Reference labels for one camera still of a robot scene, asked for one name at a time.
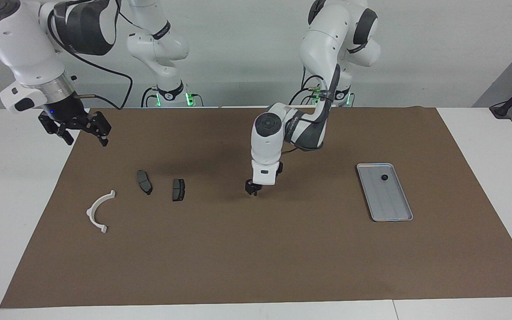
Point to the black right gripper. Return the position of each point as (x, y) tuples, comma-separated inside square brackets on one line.
[(74, 115)]

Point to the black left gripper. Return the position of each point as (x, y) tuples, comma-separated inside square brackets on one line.
[(252, 185)]

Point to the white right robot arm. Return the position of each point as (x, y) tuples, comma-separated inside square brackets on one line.
[(16, 40)]

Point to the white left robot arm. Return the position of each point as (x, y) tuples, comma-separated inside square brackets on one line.
[(327, 40)]

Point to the silver metal tray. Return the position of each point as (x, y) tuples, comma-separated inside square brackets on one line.
[(391, 204)]

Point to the brown table mat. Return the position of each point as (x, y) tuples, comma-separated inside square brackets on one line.
[(256, 249)]

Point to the curved dark brake pad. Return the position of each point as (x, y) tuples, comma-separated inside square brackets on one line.
[(144, 181)]

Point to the rectangular dark brake pad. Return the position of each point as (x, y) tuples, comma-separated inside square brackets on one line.
[(178, 190)]

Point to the white semicircular bracket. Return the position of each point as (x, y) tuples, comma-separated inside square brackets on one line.
[(90, 214)]

